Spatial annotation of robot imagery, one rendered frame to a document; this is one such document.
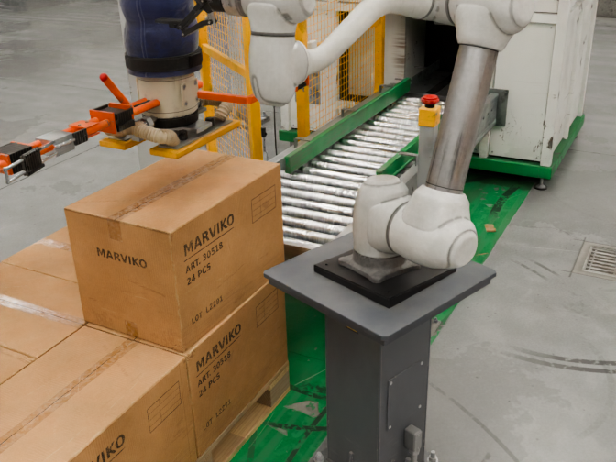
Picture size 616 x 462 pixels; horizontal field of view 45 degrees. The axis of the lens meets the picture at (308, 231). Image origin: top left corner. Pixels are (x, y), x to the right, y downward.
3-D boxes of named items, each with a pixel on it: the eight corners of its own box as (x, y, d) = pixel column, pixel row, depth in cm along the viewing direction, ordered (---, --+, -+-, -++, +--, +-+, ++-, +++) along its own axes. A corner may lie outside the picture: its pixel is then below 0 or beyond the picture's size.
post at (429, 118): (414, 320, 336) (423, 104, 292) (429, 324, 333) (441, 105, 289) (410, 327, 330) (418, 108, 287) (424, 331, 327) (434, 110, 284)
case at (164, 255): (195, 246, 287) (185, 147, 270) (285, 267, 270) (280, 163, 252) (83, 321, 240) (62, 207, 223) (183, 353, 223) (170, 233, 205)
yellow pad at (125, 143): (169, 115, 251) (167, 101, 249) (192, 118, 247) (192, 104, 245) (99, 146, 224) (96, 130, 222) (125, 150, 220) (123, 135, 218)
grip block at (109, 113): (110, 121, 213) (107, 101, 210) (137, 126, 209) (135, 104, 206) (90, 130, 206) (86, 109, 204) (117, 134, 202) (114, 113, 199)
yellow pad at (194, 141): (215, 122, 243) (214, 107, 241) (241, 126, 239) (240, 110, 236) (148, 155, 216) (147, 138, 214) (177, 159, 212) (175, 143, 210)
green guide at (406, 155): (476, 97, 459) (477, 82, 455) (493, 99, 454) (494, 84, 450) (375, 188, 331) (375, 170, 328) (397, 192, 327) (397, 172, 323)
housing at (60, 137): (57, 146, 194) (54, 129, 193) (76, 149, 192) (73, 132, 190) (37, 154, 189) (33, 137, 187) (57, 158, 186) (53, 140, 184)
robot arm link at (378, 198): (380, 233, 230) (382, 164, 222) (423, 251, 217) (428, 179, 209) (340, 246, 221) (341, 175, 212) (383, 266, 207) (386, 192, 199)
